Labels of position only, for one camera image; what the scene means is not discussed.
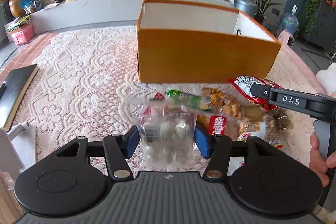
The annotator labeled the black notebook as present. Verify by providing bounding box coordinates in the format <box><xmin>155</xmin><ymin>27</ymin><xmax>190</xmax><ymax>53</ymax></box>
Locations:
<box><xmin>0</xmin><ymin>64</ymin><xmax>40</xmax><ymax>131</ymax></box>

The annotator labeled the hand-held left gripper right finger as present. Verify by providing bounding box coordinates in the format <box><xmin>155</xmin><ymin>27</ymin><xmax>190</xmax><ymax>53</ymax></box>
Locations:
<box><xmin>194</xmin><ymin>125</ymin><xmax>282</xmax><ymax>179</ymax></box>

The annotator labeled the flat red packet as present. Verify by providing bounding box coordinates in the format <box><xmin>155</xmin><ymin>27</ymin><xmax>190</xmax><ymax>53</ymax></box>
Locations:
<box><xmin>144</xmin><ymin>92</ymin><xmax>168</xmax><ymax>116</ymax></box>

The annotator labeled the white metal stand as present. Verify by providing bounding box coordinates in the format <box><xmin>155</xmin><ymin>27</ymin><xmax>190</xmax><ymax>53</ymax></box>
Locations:
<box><xmin>0</xmin><ymin>122</ymin><xmax>37</xmax><ymax>182</ymax></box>

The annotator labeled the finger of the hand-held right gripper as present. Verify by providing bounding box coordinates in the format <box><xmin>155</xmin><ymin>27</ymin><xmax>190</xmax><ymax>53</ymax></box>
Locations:
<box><xmin>250</xmin><ymin>83</ymin><xmax>311</xmax><ymax>112</ymax></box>

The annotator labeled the person's right hand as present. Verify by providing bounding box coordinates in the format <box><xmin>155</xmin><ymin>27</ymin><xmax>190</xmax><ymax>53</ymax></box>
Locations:
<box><xmin>309</xmin><ymin>132</ymin><xmax>336</xmax><ymax>188</ymax></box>

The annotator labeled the white cloth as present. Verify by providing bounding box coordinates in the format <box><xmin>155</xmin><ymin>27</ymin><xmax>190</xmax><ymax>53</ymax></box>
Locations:
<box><xmin>315</xmin><ymin>63</ymin><xmax>336</xmax><ymax>98</ymax></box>

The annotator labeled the blue snack bag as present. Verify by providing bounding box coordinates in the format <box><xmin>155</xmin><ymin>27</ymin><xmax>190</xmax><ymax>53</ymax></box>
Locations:
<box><xmin>20</xmin><ymin>0</ymin><xmax>36</xmax><ymax>14</ymax></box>

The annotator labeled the clear peanut snack packet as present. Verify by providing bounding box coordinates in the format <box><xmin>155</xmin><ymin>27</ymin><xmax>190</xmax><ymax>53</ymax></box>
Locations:
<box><xmin>202</xmin><ymin>87</ymin><xmax>242</xmax><ymax>119</ymax></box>

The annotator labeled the small red white-print packet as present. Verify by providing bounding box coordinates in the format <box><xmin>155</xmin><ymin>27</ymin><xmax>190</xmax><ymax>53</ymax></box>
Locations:
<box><xmin>209</xmin><ymin>115</ymin><xmax>228</xmax><ymax>136</ymax></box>

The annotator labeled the pile of papers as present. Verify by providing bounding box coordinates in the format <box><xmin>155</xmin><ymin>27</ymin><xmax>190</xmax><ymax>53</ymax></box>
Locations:
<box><xmin>5</xmin><ymin>15</ymin><xmax>32</xmax><ymax>31</ymax></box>

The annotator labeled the dark drawer cabinet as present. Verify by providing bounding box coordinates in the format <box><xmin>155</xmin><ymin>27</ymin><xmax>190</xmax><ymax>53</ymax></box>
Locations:
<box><xmin>306</xmin><ymin>0</ymin><xmax>336</xmax><ymax>54</ymax></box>

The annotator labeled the white television console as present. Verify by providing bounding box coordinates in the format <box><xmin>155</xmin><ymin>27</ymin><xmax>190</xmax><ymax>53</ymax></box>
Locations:
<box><xmin>30</xmin><ymin>0</ymin><xmax>253</xmax><ymax>31</ymax></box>

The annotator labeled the red snack packet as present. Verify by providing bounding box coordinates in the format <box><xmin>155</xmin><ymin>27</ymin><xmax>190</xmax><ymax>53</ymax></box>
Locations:
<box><xmin>227</xmin><ymin>76</ymin><xmax>283</xmax><ymax>112</ymax></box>

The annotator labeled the orange cardboard box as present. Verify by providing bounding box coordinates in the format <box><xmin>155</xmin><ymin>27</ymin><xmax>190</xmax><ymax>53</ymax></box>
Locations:
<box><xmin>136</xmin><ymin>0</ymin><xmax>282</xmax><ymax>84</ymax></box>

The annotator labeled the green vine plant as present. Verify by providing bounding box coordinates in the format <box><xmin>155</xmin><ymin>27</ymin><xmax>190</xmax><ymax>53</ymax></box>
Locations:
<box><xmin>299</xmin><ymin>0</ymin><xmax>329</xmax><ymax>36</ymax></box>

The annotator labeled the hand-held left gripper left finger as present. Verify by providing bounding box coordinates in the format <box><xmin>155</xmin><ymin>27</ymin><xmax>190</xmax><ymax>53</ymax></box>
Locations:
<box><xmin>52</xmin><ymin>124</ymin><xmax>139</xmax><ymax>180</ymax></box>

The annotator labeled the pink box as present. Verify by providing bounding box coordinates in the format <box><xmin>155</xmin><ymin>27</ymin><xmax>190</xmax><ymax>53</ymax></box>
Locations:
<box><xmin>8</xmin><ymin>24</ymin><xmax>35</xmax><ymax>45</ymax></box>

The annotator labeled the grey metal trash bin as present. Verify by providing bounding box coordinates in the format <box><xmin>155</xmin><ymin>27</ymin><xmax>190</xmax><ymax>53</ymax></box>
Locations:
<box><xmin>233</xmin><ymin>0</ymin><xmax>258</xmax><ymax>19</ymax></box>

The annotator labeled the green snack packet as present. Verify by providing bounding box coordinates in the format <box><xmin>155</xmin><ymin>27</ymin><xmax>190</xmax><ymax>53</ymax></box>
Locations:
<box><xmin>165</xmin><ymin>89</ymin><xmax>214</xmax><ymax>112</ymax></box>

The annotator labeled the long-leaf potted plant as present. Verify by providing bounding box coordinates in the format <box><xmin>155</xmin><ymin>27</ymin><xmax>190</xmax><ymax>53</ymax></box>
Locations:
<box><xmin>245</xmin><ymin>0</ymin><xmax>288</xmax><ymax>25</ymax></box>

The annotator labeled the white lace tablecloth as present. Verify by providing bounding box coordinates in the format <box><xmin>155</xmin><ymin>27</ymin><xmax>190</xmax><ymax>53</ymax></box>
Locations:
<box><xmin>10</xmin><ymin>26</ymin><xmax>326</xmax><ymax>182</ymax></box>

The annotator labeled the brown snack packet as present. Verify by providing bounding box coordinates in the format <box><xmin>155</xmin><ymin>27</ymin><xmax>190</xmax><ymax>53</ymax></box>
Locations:
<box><xmin>237</xmin><ymin>105</ymin><xmax>293</xmax><ymax>149</ymax></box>

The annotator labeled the orange vase with dried flowers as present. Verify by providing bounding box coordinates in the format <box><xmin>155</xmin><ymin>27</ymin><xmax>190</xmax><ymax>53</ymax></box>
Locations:
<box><xmin>0</xmin><ymin>0</ymin><xmax>27</xmax><ymax>18</ymax></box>

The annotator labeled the clear packet of white eggs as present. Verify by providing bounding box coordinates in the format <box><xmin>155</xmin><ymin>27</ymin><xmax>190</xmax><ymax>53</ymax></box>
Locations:
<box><xmin>126</xmin><ymin>97</ymin><xmax>198</xmax><ymax>170</ymax></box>

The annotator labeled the blue water jug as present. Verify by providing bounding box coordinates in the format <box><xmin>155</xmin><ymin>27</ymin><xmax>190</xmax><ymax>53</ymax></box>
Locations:
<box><xmin>280</xmin><ymin>5</ymin><xmax>300</xmax><ymax>36</ymax></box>

